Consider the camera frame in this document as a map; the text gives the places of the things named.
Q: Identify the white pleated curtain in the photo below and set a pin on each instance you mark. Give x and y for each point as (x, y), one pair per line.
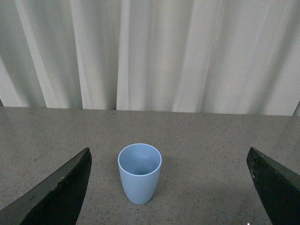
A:
(210, 56)

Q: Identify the light blue plastic cup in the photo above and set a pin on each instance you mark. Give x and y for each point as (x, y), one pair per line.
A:
(139, 167)

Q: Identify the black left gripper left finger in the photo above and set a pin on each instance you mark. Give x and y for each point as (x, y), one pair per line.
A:
(57, 200)

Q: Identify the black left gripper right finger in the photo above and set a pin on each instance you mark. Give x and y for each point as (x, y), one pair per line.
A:
(277, 186)

